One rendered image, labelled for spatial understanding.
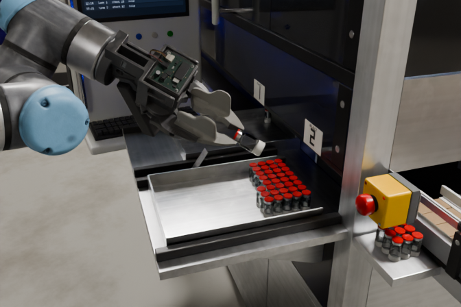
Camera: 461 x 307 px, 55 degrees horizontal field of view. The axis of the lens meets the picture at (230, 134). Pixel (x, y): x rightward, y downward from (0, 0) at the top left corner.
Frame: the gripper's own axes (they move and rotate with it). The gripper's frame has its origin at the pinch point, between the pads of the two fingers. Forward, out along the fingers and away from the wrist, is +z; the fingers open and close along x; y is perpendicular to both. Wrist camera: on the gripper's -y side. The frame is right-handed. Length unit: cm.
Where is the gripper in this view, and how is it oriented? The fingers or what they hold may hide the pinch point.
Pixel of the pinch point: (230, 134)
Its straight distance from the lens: 64.2
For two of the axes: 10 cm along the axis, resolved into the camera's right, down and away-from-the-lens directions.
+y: 2.5, -4.0, -8.8
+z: 8.7, 4.9, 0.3
